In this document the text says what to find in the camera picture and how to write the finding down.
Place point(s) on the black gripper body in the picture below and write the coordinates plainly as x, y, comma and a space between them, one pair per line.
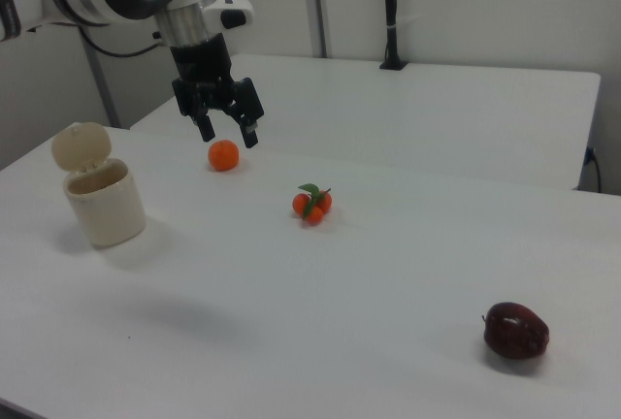
201, 62

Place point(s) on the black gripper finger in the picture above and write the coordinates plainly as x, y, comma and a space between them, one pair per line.
248, 104
186, 96

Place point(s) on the cream garbage bin with lid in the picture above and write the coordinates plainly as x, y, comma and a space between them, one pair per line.
104, 205

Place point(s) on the large orange mandarin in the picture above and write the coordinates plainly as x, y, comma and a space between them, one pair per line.
223, 155

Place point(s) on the small oranges cluster with leaves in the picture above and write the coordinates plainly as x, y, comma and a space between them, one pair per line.
312, 203

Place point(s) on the black pole with base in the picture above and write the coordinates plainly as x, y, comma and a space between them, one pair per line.
390, 11

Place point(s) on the dark red apple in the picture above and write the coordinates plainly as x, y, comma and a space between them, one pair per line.
516, 331

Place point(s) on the grey partition frame post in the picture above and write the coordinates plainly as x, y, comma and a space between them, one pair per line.
318, 2
104, 89

